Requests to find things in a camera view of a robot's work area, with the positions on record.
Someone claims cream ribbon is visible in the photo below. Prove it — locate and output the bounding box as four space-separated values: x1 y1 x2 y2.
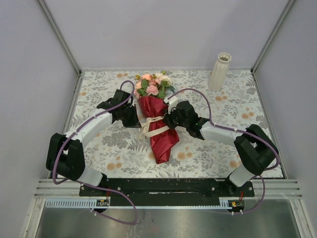
137 116 169 139

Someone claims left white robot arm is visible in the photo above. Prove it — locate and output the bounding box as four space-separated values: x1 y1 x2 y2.
46 89 141 196

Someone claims left aluminium frame post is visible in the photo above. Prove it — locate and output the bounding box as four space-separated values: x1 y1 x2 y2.
37 0 83 76

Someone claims floral table mat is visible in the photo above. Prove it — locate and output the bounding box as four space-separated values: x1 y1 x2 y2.
70 69 269 178

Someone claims white slotted cable duct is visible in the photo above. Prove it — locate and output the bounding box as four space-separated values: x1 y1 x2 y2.
45 198 232 210

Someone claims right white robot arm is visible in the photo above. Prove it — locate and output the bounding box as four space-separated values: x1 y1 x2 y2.
163 97 279 196

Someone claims artificial flower bunch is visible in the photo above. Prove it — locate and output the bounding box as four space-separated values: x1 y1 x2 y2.
134 71 175 99

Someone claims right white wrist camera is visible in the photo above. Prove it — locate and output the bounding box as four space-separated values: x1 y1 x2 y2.
163 96 178 113

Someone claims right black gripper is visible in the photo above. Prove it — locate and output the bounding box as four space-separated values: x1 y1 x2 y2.
162 105 189 130

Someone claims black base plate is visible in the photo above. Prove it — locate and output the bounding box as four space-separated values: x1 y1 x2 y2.
79 177 256 206

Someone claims white ribbed vase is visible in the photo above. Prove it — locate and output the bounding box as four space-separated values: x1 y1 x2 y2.
208 53 232 92

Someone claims red wrapping paper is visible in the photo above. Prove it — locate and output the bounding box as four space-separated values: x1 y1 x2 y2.
138 96 179 164

